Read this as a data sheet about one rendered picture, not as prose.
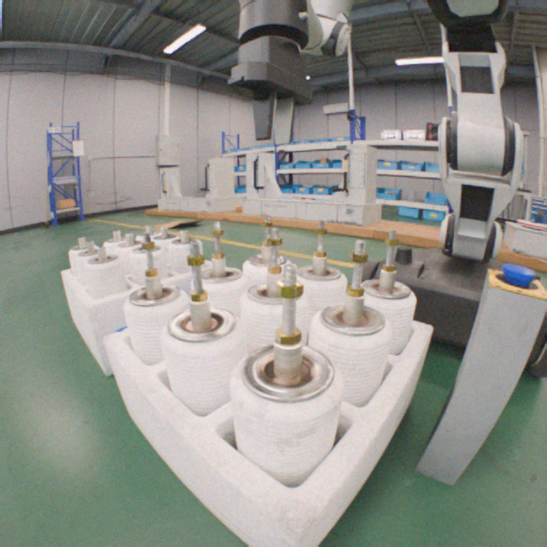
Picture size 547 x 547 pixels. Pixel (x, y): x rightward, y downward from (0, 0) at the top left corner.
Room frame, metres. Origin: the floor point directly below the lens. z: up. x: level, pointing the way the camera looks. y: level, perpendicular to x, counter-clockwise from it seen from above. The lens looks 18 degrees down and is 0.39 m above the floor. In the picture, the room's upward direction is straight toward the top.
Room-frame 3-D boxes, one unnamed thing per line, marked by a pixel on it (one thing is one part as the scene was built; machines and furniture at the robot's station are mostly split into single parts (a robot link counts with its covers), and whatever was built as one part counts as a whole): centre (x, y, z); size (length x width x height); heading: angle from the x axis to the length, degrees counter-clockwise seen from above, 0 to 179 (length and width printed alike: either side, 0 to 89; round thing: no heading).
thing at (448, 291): (0.73, -0.64, 0.19); 0.64 x 0.52 x 0.33; 141
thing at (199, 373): (0.26, 0.08, 0.16); 0.10 x 0.10 x 0.18
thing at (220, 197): (4.21, 1.21, 0.45); 1.61 x 0.57 x 0.74; 51
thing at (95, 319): (0.70, 0.41, 0.09); 0.39 x 0.39 x 0.18; 50
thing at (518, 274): (0.21, -0.27, 0.32); 0.04 x 0.04 x 0.02
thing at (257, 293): (0.35, 0.00, 0.25); 0.08 x 0.08 x 0.01
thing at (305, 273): (0.43, -0.08, 0.25); 0.08 x 0.08 x 0.01
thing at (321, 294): (0.43, -0.08, 0.16); 0.10 x 0.10 x 0.18
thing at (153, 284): (0.33, 0.17, 0.26); 0.02 x 0.02 x 0.03
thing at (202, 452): (0.34, 0.00, 0.09); 0.39 x 0.39 x 0.18; 49
